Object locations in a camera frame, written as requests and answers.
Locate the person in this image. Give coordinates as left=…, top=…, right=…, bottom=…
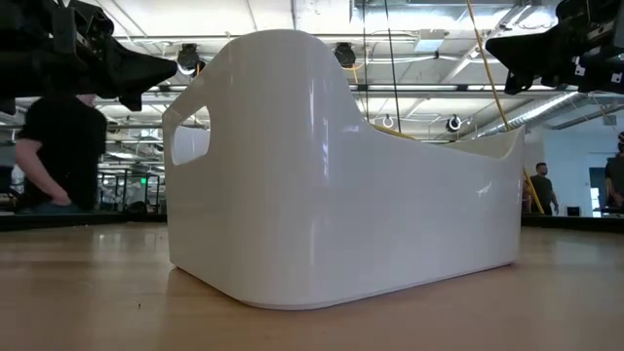
left=527, top=161, right=561, bottom=216
left=604, top=130, right=624, bottom=210
left=14, top=94, right=109, bottom=215

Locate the black ceiling-hung camera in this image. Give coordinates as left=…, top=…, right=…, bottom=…
left=175, top=43, right=207, bottom=78
left=332, top=42, right=358, bottom=69

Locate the white plastic basket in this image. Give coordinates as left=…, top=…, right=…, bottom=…
left=162, top=28, right=527, bottom=311

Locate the dark door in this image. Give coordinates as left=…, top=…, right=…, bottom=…
left=588, top=166, right=609, bottom=218

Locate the black hanging cable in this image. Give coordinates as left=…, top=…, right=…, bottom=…
left=383, top=0, right=403, bottom=134
left=361, top=0, right=371, bottom=123

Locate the yellow hanging cable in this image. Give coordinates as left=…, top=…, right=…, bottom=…
left=465, top=0, right=546, bottom=215

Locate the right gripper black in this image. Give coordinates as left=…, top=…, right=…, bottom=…
left=486, top=0, right=624, bottom=97

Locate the black metal frame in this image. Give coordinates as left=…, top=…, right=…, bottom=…
left=97, top=169, right=163, bottom=212

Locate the silver ceiling duct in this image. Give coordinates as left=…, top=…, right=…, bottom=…
left=475, top=91, right=581, bottom=139

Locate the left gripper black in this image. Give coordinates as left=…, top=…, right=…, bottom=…
left=0, top=0, right=178, bottom=112

